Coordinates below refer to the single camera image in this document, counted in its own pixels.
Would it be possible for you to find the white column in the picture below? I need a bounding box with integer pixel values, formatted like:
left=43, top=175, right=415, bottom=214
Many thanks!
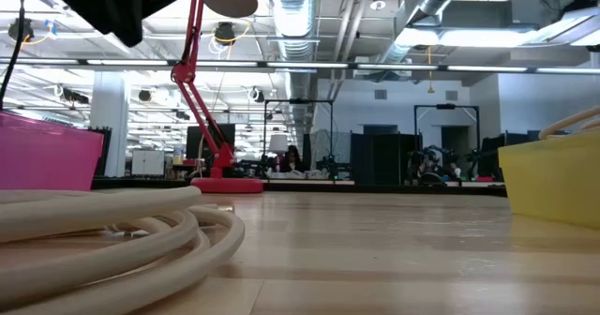
left=90, top=70, right=131, bottom=178

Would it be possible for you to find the black partition panel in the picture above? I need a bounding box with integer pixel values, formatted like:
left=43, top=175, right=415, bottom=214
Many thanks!
left=350, top=132, right=423, bottom=188

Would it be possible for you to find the white cabinet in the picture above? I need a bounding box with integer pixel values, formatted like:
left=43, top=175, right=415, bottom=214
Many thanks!
left=130, top=149, right=166, bottom=176

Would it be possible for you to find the beige cable large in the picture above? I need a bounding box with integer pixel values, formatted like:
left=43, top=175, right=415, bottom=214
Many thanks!
left=537, top=105, right=600, bottom=141

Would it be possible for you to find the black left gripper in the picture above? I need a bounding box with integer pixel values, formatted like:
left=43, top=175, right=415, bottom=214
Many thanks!
left=37, top=0, right=189, bottom=48

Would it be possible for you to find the black upright panel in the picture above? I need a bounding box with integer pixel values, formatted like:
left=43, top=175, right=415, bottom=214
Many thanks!
left=95, top=127, right=113, bottom=178

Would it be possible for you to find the white lamp shade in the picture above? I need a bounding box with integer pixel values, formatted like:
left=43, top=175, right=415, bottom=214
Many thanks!
left=268, top=134, right=290, bottom=155

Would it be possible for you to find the pink plastic bin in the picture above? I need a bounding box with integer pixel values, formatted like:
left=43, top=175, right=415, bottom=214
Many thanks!
left=0, top=111, right=105, bottom=192

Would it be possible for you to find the silver slanted air duct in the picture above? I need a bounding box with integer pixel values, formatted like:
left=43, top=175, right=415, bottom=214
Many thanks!
left=374, top=0, right=473, bottom=68

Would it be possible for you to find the person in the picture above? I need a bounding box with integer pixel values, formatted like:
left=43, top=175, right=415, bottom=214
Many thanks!
left=279, top=144, right=307, bottom=173

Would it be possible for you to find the black monitor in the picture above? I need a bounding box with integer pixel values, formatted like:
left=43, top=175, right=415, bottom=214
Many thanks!
left=186, top=123, right=236, bottom=162

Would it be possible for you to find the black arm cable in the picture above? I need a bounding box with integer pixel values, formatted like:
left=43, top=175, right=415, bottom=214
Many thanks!
left=0, top=0, right=28, bottom=113

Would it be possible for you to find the yellow plastic bin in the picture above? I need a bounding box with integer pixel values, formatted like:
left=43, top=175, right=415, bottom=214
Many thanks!
left=497, top=131, right=600, bottom=231

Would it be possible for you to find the red desk lamp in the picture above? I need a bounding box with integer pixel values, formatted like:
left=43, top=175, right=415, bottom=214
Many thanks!
left=171, top=0, right=265, bottom=195

